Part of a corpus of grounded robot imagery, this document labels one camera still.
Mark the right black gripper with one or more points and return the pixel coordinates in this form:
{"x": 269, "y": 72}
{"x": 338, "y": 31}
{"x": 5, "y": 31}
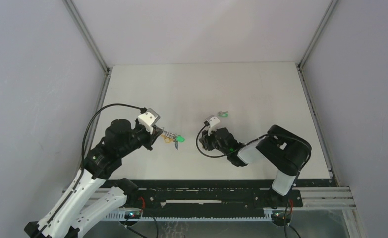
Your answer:
{"x": 205, "y": 140}

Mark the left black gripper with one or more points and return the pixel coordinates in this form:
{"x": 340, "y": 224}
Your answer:
{"x": 150, "y": 138}

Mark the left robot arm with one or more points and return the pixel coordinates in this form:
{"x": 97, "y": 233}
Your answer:
{"x": 69, "y": 218}

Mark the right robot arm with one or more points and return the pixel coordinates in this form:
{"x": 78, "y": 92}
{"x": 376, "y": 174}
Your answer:
{"x": 288, "y": 152}

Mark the key with green tag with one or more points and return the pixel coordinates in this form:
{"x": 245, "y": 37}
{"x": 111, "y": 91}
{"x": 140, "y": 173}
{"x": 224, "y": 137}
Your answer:
{"x": 222, "y": 114}

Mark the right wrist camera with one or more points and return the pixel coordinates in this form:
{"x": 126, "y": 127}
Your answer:
{"x": 211, "y": 123}

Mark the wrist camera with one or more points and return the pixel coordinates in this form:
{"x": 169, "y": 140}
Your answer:
{"x": 148, "y": 119}
{"x": 211, "y": 123}

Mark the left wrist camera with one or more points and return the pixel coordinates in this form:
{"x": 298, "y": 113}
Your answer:
{"x": 148, "y": 119}

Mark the green key tag on ring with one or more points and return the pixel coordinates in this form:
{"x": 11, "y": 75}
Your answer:
{"x": 179, "y": 139}

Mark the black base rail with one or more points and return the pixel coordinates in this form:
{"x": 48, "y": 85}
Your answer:
{"x": 235, "y": 199}

